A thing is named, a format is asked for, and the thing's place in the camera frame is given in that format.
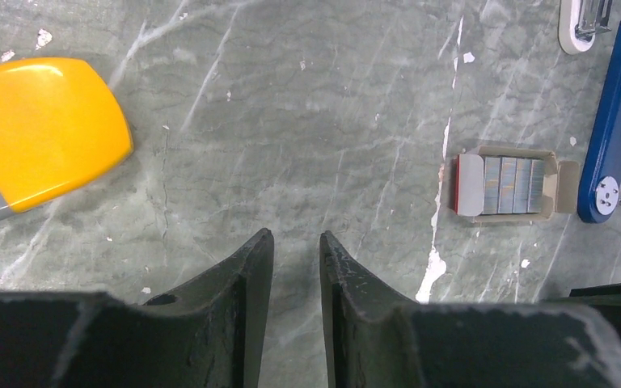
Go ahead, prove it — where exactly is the yellow tape roll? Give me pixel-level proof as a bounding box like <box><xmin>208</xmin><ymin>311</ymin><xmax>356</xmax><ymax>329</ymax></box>
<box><xmin>0</xmin><ymin>57</ymin><xmax>133</xmax><ymax>221</ymax></box>

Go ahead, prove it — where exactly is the grey staple strips tray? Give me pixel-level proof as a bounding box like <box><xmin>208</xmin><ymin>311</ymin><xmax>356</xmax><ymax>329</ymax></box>
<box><xmin>450</xmin><ymin>145</ymin><xmax>581</xmax><ymax>223</ymax></box>

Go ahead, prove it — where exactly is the small white stapler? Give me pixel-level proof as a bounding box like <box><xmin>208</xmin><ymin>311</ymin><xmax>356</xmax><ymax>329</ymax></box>
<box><xmin>558</xmin><ymin>0</ymin><xmax>613</xmax><ymax>55</ymax></box>

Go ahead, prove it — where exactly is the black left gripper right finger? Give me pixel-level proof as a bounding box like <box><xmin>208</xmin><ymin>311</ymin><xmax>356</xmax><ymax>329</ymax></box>
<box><xmin>319</xmin><ymin>232</ymin><xmax>621</xmax><ymax>387</ymax></box>

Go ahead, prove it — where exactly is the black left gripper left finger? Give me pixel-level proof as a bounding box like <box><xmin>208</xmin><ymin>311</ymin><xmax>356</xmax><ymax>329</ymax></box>
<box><xmin>0</xmin><ymin>229</ymin><xmax>274</xmax><ymax>387</ymax></box>

